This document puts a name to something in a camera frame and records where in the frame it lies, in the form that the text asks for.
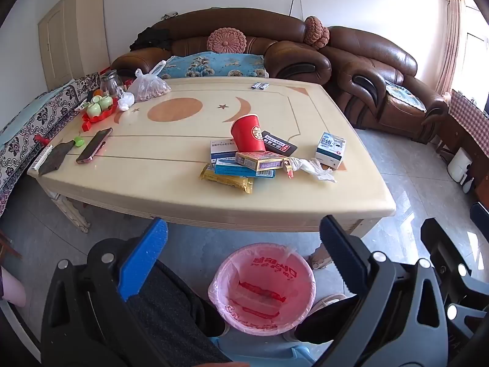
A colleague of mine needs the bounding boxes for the white flat stick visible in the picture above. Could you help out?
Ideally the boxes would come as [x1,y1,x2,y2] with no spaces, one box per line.
[31,144,53,171]

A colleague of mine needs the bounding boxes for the black white floral cover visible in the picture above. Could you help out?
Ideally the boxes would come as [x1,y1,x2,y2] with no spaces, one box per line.
[0,72,102,215]

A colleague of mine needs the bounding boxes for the gold snack packet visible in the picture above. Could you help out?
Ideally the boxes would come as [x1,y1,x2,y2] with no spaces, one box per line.
[199,162,255,195]

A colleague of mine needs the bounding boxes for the brown leather sofa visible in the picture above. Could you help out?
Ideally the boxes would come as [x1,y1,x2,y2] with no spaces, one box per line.
[110,8,332,87]

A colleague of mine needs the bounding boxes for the pink round cushion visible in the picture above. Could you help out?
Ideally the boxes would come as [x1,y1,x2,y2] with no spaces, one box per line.
[207,27,248,55]

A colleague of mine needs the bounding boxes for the glass jar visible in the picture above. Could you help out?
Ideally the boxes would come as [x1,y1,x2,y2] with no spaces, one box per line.
[99,69,125,98]

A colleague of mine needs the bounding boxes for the red paper cup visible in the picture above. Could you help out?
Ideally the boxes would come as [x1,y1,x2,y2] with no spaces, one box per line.
[230,114,267,153]

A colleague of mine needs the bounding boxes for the small white plastic bag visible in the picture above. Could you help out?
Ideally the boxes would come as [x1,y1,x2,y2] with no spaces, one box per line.
[116,88,135,111]

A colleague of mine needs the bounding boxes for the pink trash bin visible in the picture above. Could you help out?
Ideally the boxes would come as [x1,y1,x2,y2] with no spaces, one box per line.
[208,243,317,337]

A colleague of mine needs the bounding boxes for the black card box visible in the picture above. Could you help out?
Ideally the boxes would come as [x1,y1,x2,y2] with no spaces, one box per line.
[261,130,296,157]

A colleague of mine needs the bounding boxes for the brownish round cushion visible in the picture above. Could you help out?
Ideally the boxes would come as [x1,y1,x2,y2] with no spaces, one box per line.
[303,15,330,50]

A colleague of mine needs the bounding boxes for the white box with blue print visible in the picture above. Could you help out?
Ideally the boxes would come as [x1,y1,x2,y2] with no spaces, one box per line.
[314,132,347,170]

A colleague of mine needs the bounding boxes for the white blue medicine box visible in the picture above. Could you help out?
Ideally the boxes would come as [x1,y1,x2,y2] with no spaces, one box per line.
[209,139,238,163]

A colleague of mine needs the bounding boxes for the blue plastic stool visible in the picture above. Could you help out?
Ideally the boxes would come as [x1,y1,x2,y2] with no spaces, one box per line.
[208,334,318,367]

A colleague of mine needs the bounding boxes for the purple yellow box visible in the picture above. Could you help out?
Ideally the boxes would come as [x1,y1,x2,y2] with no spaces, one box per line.
[235,151,285,172]

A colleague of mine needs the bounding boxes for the black clothes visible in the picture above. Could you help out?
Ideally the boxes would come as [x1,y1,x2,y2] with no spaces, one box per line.
[129,28,172,52]

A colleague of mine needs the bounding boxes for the plastic bag of nuts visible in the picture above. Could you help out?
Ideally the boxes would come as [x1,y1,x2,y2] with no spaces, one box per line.
[127,60,172,102]

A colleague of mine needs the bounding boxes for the white shoe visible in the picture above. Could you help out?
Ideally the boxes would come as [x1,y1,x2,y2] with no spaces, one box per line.
[311,294,346,310]

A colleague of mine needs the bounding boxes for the pink smartphone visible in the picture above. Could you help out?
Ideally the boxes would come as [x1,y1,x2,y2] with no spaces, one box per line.
[75,127,114,164]

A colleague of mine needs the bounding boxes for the beige shoe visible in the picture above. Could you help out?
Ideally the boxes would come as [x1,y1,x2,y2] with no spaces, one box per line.
[309,247,334,270]

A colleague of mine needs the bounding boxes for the blue armchair seat cover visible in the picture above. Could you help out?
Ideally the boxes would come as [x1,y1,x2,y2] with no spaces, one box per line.
[384,80,426,113]

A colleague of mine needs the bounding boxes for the person's right leg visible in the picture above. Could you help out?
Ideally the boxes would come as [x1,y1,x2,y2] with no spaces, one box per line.
[294,300,360,345]

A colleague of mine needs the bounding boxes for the red checked tablecloth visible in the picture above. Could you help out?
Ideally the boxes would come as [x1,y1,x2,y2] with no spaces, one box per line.
[447,89,489,154]

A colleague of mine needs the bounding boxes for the red tray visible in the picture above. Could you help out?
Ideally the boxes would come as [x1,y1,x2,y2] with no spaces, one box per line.
[80,99,117,132]

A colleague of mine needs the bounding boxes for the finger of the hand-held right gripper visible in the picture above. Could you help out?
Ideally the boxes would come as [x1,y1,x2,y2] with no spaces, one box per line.
[470,202,489,227]
[420,218,489,352]

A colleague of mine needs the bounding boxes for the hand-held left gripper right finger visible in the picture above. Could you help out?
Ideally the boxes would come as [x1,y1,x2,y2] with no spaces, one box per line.
[319,215,450,367]

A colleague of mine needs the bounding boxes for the blue floral sofa cover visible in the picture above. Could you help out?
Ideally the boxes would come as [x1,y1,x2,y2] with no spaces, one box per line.
[156,51,268,81]

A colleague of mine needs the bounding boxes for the red yellow sachet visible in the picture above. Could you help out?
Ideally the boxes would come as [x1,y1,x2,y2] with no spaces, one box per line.
[282,158,302,178]

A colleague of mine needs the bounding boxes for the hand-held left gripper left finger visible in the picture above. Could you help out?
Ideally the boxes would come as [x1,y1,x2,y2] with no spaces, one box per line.
[40,217,169,367]

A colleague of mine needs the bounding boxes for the dark grey cloth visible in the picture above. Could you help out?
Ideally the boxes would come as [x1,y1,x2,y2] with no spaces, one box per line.
[38,140,75,177]

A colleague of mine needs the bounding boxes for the white wrapper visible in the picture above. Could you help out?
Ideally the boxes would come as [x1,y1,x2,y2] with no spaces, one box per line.
[292,158,337,183]

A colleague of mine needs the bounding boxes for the white appliance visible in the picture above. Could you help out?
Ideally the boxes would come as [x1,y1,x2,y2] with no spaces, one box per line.
[448,148,472,182]

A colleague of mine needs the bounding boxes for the cream wooden cabinet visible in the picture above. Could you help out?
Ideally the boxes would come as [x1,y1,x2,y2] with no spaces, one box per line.
[37,0,111,90]

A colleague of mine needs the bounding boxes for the pink curtain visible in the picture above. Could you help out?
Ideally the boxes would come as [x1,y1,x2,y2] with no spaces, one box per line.
[436,0,465,96]

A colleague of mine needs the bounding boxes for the brown leather armchair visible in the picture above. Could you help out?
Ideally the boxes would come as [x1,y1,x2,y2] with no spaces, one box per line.
[319,26,449,145]

